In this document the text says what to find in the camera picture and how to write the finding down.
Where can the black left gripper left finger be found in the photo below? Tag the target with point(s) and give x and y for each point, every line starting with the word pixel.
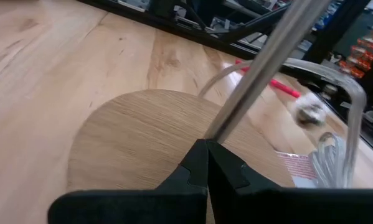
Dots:
pixel 127 207

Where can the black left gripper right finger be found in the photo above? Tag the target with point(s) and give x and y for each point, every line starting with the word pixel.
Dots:
pixel 298 207

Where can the wooden base metal pole lamp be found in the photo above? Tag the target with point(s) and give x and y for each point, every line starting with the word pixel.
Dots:
pixel 142 140

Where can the pink highlighter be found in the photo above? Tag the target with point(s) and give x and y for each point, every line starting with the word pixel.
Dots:
pixel 286 88

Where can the red bin shelf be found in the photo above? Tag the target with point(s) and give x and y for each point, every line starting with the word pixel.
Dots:
pixel 363 63

